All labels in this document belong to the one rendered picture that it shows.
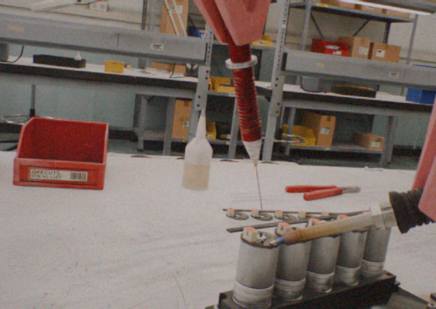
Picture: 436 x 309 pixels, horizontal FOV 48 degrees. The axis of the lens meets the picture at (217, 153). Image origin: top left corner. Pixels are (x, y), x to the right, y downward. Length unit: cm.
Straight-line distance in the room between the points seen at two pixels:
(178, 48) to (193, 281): 228
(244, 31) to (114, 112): 452
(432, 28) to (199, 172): 558
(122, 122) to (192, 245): 434
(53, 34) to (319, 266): 229
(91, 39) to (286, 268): 229
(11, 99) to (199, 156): 417
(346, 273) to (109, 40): 228
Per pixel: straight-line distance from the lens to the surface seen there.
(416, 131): 615
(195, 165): 61
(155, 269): 40
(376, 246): 39
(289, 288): 33
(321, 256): 34
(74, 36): 255
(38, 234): 46
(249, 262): 31
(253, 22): 25
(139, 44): 258
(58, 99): 471
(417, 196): 30
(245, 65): 25
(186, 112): 442
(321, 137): 498
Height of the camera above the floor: 92
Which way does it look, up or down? 12 degrees down
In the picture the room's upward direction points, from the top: 7 degrees clockwise
